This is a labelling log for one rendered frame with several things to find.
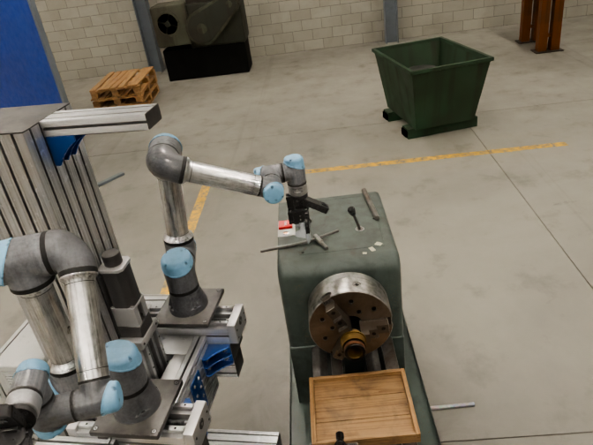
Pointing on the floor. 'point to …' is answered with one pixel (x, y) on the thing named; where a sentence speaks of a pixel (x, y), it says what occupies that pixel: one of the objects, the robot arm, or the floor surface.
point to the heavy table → (540, 22)
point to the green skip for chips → (431, 85)
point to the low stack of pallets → (125, 88)
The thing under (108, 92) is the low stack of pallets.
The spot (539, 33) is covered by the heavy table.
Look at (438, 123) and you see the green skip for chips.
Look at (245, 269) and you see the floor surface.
